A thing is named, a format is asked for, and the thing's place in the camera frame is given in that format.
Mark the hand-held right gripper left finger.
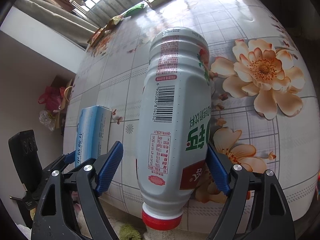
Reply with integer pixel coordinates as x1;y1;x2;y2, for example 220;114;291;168
30;141;123;240

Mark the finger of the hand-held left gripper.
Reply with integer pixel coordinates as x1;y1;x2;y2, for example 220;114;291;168
42;150;81;180

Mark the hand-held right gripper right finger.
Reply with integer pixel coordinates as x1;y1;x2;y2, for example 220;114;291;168
207;144;300;240

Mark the white drink bottle red cap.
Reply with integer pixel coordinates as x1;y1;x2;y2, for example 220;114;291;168
136;27;212;230

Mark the clear crumpled plastic bag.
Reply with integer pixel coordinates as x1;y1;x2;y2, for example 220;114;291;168
39;110;59;132

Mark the blue tissue box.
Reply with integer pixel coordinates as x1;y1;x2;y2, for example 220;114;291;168
74;105;112;168

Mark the pink plastic bag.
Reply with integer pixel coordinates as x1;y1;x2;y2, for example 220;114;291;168
38;86;62;112

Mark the green shaggy rug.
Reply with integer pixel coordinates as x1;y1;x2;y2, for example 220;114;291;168
119;224;143;240

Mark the brown cardboard carton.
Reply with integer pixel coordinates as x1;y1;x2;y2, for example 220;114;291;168
49;75;74;98

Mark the beige curtain straight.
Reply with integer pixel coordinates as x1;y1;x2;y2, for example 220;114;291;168
15;0;100;45

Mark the small green packet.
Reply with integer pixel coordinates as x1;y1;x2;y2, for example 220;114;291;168
124;3;147;18

